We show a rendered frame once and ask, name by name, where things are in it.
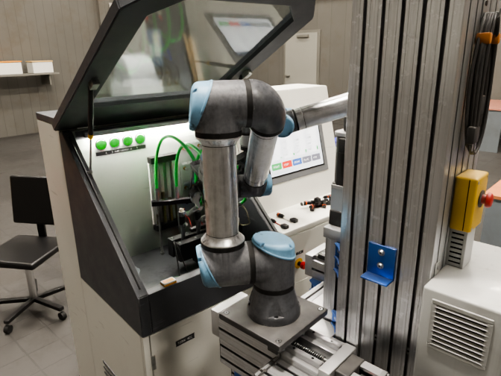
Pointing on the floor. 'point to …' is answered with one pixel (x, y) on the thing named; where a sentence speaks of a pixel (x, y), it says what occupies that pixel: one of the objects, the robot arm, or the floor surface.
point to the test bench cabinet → (114, 340)
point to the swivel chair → (15, 254)
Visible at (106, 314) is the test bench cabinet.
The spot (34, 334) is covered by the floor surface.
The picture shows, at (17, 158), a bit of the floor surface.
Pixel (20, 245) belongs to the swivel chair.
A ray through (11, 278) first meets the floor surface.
